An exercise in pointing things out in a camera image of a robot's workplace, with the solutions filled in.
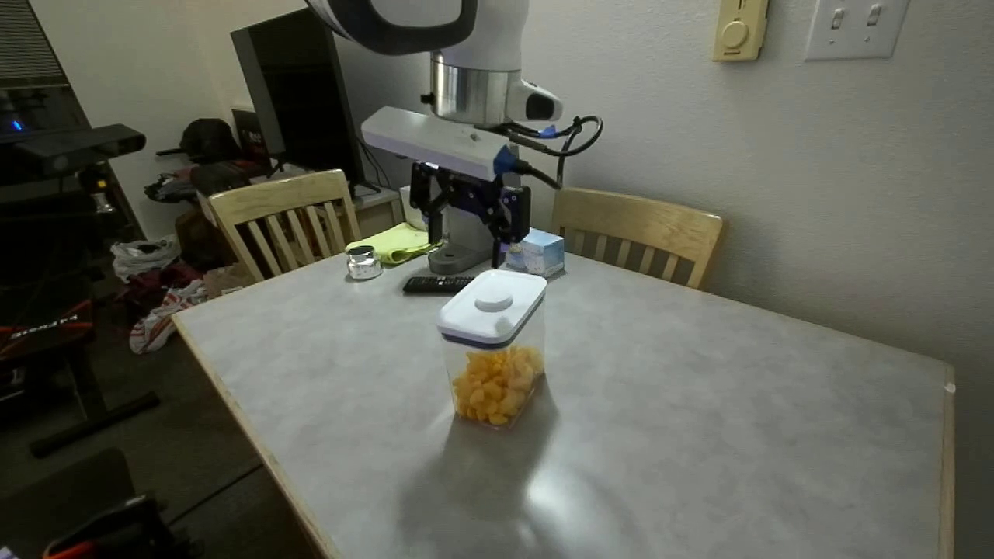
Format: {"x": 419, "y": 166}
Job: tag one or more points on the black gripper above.
{"x": 499, "y": 207}

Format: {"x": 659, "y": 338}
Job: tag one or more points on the white container lid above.
{"x": 493, "y": 309}

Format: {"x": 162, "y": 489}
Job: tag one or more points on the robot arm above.
{"x": 477, "y": 56}

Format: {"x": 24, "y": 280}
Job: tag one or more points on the clear plastic food container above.
{"x": 530, "y": 338}

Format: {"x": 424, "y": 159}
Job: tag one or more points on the grey coffee maker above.
{"x": 467, "y": 245}

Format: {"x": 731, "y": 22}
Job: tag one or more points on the blue tissue box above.
{"x": 537, "y": 252}

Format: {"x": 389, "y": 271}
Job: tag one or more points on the black remote control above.
{"x": 431, "y": 283}

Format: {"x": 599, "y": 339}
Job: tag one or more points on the lime green cloth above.
{"x": 395, "y": 245}

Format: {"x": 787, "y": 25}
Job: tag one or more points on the silver round tin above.
{"x": 360, "y": 266}

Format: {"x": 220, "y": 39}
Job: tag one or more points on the wooden chair at table end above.
{"x": 290, "y": 221}

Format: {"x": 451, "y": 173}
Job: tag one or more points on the dark monitor screen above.
{"x": 290, "y": 67}

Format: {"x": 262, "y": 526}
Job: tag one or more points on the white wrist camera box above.
{"x": 436, "y": 140}

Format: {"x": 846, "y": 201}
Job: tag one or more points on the wooden chair near wall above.
{"x": 641, "y": 235}

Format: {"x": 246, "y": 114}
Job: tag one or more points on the white light switch plate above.
{"x": 854, "y": 30}

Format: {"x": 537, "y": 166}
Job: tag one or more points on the black depth camera on stand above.
{"x": 52, "y": 153}

